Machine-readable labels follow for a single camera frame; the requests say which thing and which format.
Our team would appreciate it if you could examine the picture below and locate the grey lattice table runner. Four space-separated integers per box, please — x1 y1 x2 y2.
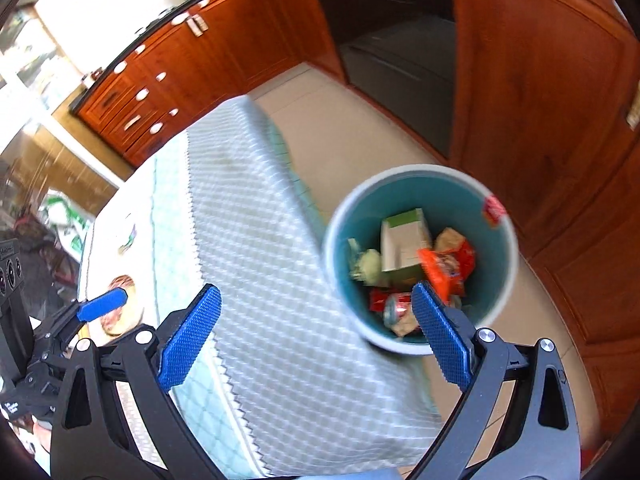
177 95 443 478

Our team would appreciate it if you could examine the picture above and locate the row of white cabinet latches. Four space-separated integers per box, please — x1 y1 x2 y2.
112 0 211 136

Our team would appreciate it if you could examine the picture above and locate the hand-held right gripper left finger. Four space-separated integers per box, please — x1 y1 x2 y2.
50 284 227 480

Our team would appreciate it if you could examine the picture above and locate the green white bag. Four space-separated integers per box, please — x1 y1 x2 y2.
44 194 95 262

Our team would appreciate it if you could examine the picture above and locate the red wrapper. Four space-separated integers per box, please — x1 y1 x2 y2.
369 287 401 315

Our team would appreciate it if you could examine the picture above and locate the white tissue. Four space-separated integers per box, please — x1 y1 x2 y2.
356 249 385 286

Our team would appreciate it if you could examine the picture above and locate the orange snack packet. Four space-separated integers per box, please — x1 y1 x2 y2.
416 227 477 297

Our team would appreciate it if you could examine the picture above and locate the green white carton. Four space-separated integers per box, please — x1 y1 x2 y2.
379 208 434 287

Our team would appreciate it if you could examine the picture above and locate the wooden kitchen cabinet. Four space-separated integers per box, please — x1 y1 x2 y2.
449 0 640 443
72 0 347 168

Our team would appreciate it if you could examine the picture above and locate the black built-in oven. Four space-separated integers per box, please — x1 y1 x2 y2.
312 0 458 161

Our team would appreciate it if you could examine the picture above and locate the red soda can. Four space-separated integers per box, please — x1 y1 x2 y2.
382 292 417 327

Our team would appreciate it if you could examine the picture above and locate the white and teal trash bin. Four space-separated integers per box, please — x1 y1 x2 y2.
322 164 519 357

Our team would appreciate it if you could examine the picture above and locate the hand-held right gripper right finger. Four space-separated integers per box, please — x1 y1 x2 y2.
410 281 584 480

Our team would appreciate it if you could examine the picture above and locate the black countertop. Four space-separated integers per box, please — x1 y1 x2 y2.
67 0 291 113

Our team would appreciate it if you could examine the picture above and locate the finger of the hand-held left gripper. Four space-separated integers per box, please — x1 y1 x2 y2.
30 286 129 357

